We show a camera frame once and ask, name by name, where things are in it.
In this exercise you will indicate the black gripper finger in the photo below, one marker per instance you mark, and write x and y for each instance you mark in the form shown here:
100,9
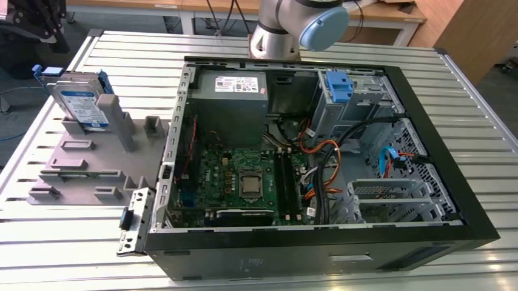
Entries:
60,42

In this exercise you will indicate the hard disk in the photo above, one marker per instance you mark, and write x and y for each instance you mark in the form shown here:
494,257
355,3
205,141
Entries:
80,106

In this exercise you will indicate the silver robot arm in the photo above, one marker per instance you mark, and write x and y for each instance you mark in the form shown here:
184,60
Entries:
275,39

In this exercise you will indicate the metal disk bay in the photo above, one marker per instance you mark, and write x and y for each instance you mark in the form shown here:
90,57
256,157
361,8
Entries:
392,202

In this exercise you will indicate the black round bin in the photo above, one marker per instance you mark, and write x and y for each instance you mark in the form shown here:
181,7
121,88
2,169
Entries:
20,63

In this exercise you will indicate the grey parts rack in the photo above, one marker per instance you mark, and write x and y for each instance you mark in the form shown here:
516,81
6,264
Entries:
104,157

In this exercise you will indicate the green RAM stick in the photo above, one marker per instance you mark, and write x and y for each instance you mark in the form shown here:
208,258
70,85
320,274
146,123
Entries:
94,174

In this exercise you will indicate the grey power supply unit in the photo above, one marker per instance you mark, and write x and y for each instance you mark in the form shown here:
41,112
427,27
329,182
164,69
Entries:
225,118

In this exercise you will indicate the green motherboard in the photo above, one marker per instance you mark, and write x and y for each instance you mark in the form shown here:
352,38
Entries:
259,157

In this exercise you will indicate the CPU socket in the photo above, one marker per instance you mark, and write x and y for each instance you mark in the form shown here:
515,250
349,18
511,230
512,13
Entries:
252,172

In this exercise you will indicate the silver CPU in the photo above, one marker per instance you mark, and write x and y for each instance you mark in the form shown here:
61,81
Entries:
251,185

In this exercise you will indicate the blue drive latch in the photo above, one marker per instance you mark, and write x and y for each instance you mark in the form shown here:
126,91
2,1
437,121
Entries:
337,88

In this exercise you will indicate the black graphics card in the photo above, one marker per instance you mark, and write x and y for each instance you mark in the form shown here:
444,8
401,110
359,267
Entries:
243,216

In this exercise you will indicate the metal drive cage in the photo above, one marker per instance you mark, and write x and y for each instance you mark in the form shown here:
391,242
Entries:
363,109

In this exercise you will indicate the wooden top desk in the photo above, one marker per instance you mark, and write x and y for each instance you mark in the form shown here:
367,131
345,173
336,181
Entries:
388,13

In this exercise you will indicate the black PC case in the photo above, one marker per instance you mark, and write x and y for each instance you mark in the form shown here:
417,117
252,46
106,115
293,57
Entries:
283,260

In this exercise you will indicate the chair caster base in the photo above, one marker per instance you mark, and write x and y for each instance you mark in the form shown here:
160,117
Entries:
510,65

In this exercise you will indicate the white frame desk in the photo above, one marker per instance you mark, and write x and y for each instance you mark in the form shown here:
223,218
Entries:
121,6

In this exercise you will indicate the metal expansion slot bracket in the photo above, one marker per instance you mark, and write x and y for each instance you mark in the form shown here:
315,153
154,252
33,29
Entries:
138,212

